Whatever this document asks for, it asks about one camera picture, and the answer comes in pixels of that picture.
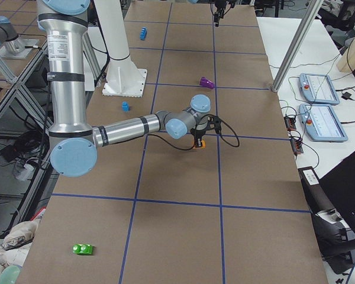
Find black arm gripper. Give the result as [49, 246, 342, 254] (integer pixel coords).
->
[193, 117, 209, 148]

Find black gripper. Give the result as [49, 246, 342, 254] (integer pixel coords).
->
[214, 0, 227, 24]

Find orange trapezoid block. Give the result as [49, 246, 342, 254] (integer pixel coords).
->
[194, 139, 206, 149]

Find purple trapezoid block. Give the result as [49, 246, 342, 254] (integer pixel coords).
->
[199, 77, 215, 89]

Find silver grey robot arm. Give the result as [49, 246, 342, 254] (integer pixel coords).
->
[37, 1, 222, 177]

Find third robot arm on frame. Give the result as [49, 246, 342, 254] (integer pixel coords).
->
[0, 16, 39, 59]

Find long blue studded block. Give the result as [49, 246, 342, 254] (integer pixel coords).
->
[140, 27, 147, 41]

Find small blue block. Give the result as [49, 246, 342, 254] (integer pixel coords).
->
[121, 101, 130, 112]

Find far teach pendant tablet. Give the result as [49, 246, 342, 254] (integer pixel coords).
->
[299, 73, 340, 105]

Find teach pendant tablet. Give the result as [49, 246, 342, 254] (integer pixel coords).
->
[299, 73, 340, 105]
[299, 104, 348, 143]

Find near teach pendant tablet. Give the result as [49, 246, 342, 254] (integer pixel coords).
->
[299, 104, 348, 143]

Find wooden box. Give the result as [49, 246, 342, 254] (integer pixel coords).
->
[337, 17, 355, 73]

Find black laptop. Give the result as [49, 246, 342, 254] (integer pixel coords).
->
[319, 151, 355, 232]

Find green double stud block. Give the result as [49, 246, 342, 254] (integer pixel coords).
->
[72, 244, 93, 256]

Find black box with label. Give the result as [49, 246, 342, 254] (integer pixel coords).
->
[298, 166, 355, 274]

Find crumpled cloth pile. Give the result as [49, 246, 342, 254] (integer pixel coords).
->
[0, 220, 40, 277]

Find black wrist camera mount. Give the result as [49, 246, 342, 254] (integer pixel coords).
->
[208, 115, 222, 134]

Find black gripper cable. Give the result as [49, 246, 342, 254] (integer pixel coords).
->
[147, 114, 241, 151]

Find grey aluminium camera post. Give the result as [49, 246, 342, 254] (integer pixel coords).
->
[271, 0, 323, 92]

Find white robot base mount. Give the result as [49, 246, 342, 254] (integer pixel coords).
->
[94, 1, 147, 98]

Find aluminium frame rack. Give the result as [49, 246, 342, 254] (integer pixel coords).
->
[0, 34, 52, 238]

